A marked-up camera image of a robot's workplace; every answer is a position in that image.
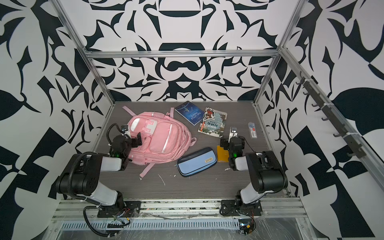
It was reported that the illustrated comic book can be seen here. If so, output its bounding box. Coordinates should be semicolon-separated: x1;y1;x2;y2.
198;107;228;138

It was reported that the pink student backpack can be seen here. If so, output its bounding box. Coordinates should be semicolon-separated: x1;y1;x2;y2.
123;106;197;178

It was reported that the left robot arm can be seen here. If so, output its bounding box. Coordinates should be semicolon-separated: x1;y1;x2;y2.
55;133;142;210

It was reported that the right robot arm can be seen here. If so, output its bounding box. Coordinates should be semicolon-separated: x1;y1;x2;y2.
220;137;288;206

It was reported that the yellow sticky note pad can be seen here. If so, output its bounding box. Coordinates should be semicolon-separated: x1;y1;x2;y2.
217;146;230;163

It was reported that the blue pencil case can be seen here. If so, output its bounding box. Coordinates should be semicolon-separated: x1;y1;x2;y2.
177;147;218;177

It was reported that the blue Little Prince book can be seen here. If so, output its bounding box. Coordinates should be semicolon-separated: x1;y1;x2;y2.
175;101;204;126

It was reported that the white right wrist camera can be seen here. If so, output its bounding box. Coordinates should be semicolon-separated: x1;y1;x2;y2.
229;127;238;142

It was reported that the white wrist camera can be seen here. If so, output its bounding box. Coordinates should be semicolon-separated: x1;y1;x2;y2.
229;127;238;142
121;125;131;137

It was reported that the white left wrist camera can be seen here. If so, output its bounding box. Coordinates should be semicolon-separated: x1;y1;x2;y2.
121;125;131;137

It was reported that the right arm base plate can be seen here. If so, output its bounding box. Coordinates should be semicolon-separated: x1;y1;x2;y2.
219;200;263;217

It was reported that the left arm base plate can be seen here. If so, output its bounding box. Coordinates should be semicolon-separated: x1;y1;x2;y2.
97;201;142;218

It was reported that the aluminium front rail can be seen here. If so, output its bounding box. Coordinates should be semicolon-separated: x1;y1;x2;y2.
52;197;308;221

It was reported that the white perforated cable duct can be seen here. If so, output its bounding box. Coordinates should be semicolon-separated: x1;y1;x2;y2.
59;218;241;231

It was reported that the wall hook rack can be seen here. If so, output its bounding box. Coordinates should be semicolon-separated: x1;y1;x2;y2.
297;76;367;159

